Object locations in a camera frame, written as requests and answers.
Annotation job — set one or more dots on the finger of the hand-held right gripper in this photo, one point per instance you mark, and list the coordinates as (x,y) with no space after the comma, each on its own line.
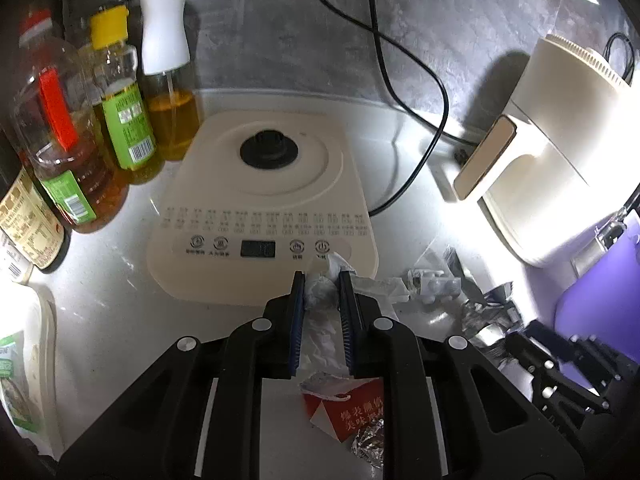
(552,342)
(532,360)

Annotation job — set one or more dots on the white pill blister pack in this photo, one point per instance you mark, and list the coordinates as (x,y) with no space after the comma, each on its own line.
(437,287)

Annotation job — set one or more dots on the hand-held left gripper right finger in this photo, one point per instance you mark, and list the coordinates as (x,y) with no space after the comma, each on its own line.
(346,320)

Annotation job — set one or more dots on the yellow-cap green-label oil bottle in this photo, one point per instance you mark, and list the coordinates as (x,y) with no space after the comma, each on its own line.
(125,120)

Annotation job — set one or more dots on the cream induction cooker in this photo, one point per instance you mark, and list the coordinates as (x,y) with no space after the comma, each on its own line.
(250,200)

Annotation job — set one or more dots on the red paper carton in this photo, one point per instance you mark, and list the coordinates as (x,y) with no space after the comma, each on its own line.
(350,410)

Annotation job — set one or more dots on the dark sauce bottle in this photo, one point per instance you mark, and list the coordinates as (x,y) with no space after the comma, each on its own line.
(30,230)

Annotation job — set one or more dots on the white air fryer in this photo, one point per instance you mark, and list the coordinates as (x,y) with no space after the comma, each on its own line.
(550,135)

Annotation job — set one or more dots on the small foil ball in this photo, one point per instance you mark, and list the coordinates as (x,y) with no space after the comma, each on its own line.
(370,442)

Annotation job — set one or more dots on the plain silver foil wrapper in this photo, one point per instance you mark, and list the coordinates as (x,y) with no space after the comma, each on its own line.
(492,332)

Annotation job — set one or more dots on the white plastic bag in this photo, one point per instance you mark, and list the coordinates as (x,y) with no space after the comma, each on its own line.
(322,330)

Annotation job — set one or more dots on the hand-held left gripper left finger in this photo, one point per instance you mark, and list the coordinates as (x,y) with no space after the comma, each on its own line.
(297,320)

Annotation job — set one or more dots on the small white bottle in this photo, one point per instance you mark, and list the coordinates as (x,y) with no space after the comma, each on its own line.
(12,262)

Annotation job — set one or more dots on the white-top oil spray bottle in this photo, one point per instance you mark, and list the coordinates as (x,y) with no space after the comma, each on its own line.
(165,35)

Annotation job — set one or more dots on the green food packet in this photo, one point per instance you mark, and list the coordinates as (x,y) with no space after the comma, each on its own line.
(17,390)

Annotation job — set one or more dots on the red-cap oil bottle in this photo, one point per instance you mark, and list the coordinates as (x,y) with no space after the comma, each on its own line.
(75,170)

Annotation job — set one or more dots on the purple plastic bucket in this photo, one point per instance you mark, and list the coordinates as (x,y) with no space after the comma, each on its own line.
(600,310)

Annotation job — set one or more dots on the white plastic tray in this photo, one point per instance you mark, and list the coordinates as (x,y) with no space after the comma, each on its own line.
(42,320)

